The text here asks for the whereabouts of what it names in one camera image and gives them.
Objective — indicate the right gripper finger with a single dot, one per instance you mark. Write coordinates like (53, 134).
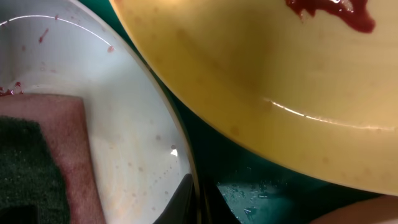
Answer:
(182, 206)

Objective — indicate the light blue plate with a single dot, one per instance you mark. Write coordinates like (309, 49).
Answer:
(139, 151)

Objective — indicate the green and pink sponge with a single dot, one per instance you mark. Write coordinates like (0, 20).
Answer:
(46, 169)

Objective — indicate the teal plastic tray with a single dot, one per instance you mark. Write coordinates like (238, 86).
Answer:
(238, 186)

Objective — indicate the yellow-green plate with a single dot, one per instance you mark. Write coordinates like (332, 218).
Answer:
(309, 93)

